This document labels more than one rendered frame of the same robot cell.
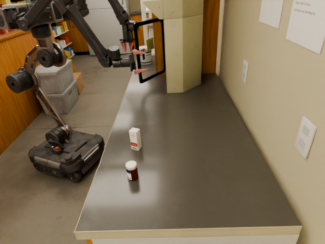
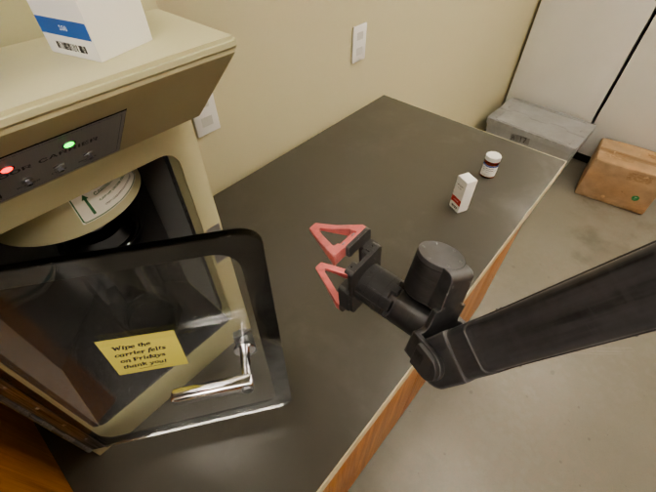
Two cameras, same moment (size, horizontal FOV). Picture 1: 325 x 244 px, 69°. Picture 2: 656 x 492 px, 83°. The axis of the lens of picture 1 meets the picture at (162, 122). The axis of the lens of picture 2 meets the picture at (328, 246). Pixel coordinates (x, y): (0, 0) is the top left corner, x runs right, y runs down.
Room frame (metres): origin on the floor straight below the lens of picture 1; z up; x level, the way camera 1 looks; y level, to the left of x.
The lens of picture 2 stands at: (1.70, 0.33, 1.61)
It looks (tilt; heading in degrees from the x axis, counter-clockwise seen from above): 47 degrees down; 219
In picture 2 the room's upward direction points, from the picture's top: straight up
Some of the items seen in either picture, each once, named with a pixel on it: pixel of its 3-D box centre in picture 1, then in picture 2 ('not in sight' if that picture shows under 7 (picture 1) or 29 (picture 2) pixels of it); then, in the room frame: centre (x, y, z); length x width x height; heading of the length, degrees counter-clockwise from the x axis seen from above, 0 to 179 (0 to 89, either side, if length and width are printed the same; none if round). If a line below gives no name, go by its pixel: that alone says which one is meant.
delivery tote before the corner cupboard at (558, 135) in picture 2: not in sight; (531, 142); (-1.06, -0.01, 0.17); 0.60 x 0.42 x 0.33; 86
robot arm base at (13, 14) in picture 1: (16, 18); not in sight; (1.64, 0.88, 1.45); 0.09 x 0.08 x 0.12; 155
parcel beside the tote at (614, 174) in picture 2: not in sight; (622, 175); (-1.06, 0.58, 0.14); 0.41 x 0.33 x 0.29; 94
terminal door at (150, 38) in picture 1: (151, 50); (154, 368); (1.68, 0.05, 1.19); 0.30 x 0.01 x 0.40; 142
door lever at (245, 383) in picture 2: not in sight; (215, 375); (1.64, 0.12, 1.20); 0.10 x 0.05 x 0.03; 142
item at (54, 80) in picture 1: (54, 76); not in sight; (3.38, 1.55, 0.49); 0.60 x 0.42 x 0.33; 178
